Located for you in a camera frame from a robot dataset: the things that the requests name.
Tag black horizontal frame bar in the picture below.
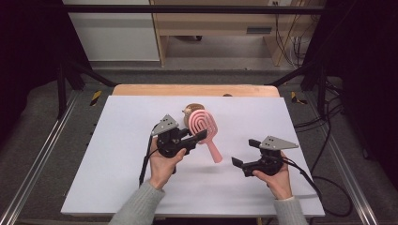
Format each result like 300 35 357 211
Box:
62 4 327 15

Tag right hand-held gripper black cable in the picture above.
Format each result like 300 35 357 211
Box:
281 156 354 218

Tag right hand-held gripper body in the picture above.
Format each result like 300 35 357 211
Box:
242 135 299 177

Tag person's left hand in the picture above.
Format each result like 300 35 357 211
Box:
149 137 188 190

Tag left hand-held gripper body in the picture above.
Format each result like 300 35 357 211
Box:
150 113 200 158

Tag black floor cables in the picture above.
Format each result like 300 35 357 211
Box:
294 78 345 132

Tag hand-held gripper black cable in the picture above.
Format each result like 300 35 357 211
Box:
281 156 354 218
138 125 161 188

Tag aluminium rail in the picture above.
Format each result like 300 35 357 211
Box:
0 90 81 225
304 93 379 225

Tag yellow black floor tape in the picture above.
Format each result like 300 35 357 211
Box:
290 91 308 106
89 90 103 107

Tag left hand-held gripper black cable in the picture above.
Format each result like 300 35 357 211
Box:
138 125 161 188

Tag dark curtain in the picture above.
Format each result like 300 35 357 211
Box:
304 0 398 182
0 0 92 142

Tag wooden desk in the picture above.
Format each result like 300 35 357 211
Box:
149 0 327 68

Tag pink hairbrush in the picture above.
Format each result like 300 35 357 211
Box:
188 109 223 164

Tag black metal stand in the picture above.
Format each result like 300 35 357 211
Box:
266 60 328 118
55 59 118 120

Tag brown cup with animal figure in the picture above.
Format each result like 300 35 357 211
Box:
182 103 206 128

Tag white cabinet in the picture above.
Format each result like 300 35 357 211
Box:
62 0 161 62

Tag person's right hand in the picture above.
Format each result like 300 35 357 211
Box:
253 151 294 201

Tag hanging cables under desk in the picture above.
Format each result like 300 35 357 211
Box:
273 1 306 68

